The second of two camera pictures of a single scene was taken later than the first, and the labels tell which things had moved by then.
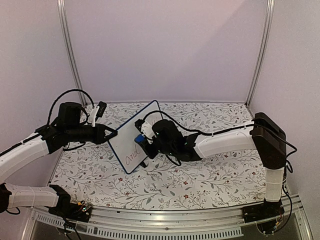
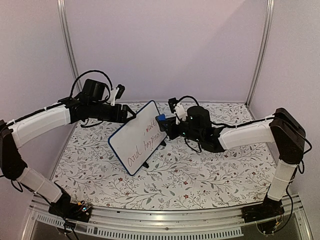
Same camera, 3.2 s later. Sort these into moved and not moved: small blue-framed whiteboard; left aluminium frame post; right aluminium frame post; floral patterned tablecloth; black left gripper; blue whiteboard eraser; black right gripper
Moved: black right gripper; black left gripper; blue whiteboard eraser
Not moved: floral patterned tablecloth; small blue-framed whiteboard; left aluminium frame post; right aluminium frame post
